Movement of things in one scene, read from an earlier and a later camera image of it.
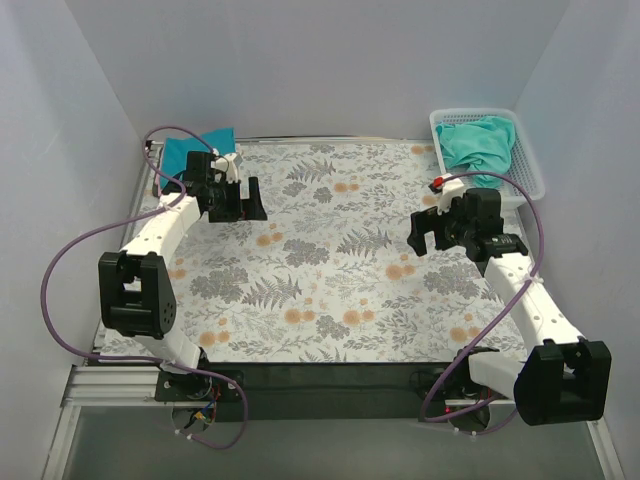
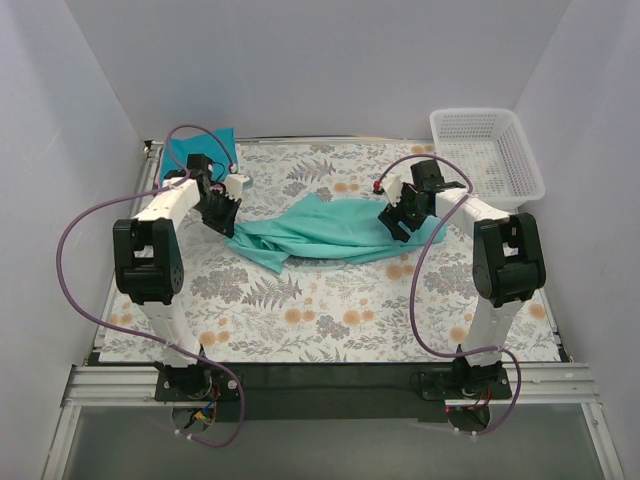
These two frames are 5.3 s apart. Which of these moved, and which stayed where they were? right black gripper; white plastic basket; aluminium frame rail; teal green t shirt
Moved: right black gripper; teal green t shirt
Stayed: white plastic basket; aluminium frame rail
